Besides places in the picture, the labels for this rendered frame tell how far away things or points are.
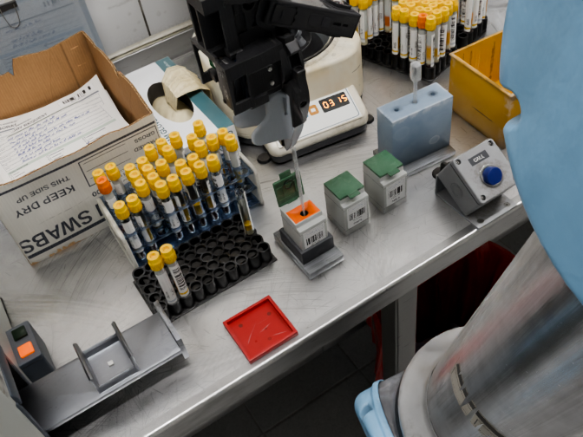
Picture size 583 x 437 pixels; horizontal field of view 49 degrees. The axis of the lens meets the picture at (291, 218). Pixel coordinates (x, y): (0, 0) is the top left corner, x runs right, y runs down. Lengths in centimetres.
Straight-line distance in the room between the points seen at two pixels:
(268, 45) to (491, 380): 40
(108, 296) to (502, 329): 69
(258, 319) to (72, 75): 56
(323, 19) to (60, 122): 58
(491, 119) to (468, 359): 70
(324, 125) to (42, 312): 48
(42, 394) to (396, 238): 47
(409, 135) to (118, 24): 57
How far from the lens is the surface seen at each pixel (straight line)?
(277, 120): 67
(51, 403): 79
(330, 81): 101
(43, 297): 94
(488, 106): 99
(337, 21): 65
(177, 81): 105
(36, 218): 93
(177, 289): 82
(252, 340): 79
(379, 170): 87
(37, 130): 111
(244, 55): 60
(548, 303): 23
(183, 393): 78
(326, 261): 84
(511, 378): 28
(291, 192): 82
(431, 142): 96
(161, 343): 78
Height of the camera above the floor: 154
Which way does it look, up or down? 47 degrees down
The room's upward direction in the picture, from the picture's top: 10 degrees counter-clockwise
